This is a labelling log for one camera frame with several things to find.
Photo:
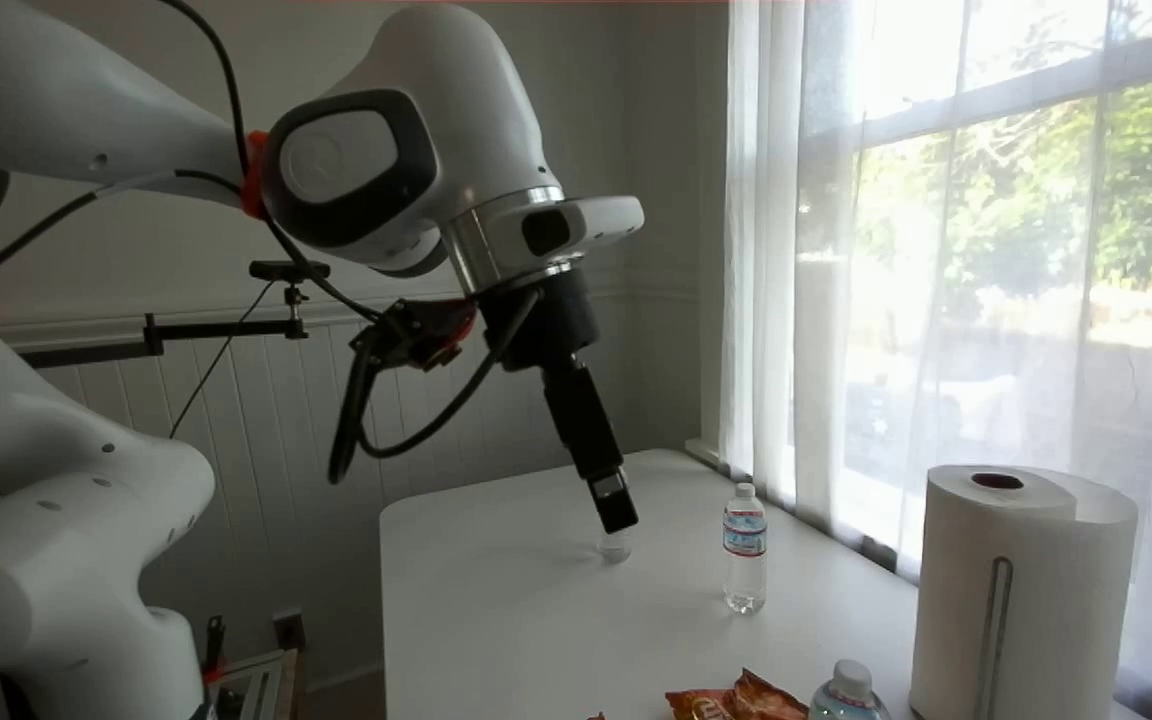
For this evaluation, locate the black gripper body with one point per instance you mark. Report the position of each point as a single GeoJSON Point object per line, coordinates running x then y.
{"type": "Point", "coordinates": [542, 323]}

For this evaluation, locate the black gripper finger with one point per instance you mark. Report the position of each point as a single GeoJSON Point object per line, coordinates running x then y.
{"type": "Point", "coordinates": [601, 503]}
{"type": "Point", "coordinates": [627, 497]}

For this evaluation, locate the orange chip bag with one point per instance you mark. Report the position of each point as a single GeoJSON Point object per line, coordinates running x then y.
{"type": "Point", "coordinates": [737, 700]}

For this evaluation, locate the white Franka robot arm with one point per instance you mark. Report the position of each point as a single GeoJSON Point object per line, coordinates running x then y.
{"type": "Point", "coordinates": [71, 94]}

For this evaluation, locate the white framed picture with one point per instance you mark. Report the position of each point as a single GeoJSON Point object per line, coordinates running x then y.
{"type": "Point", "coordinates": [262, 680]}

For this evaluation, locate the metal paper towel holder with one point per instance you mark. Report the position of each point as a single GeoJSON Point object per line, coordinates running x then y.
{"type": "Point", "coordinates": [996, 641]}

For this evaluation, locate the white paper towel roll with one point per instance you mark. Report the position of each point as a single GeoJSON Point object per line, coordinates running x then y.
{"type": "Point", "coordinates": [1059, 600]}

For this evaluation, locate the green foliage outside window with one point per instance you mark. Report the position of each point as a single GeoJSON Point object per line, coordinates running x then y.
{"type": "Point", "coordinates": [1138, 175]}

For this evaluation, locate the black stereo camera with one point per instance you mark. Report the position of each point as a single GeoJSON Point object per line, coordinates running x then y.
{"type": "Point", "coordinates": [289, 269]}

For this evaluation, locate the black camera stand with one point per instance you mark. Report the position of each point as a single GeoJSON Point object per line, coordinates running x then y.
{"type": "Point", "coordinates": [229, 331]}

